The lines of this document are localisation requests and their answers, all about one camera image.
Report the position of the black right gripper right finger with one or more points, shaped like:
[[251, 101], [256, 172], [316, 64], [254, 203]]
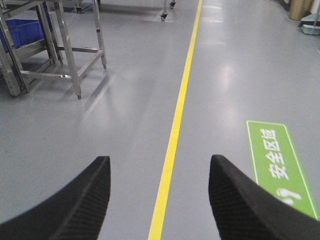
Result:
[[245, 211]]

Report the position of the blue bin under rack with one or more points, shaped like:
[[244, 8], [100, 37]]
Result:
[[24, 31]]

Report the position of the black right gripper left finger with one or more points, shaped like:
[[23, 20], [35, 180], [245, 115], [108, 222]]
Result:
[[76, 212]]

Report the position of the golden cylindrical column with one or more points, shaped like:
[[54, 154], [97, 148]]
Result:
[[299, 9]]

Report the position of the green footprint floor sign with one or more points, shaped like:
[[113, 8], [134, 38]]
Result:
[[277, 167]]

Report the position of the steel table frame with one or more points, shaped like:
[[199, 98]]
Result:
[[56, 41]]

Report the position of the grey dustpan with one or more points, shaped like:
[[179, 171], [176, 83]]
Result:
[[310, 25]]

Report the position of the caster wheel trolley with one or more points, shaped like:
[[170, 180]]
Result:
[[80, 8]]

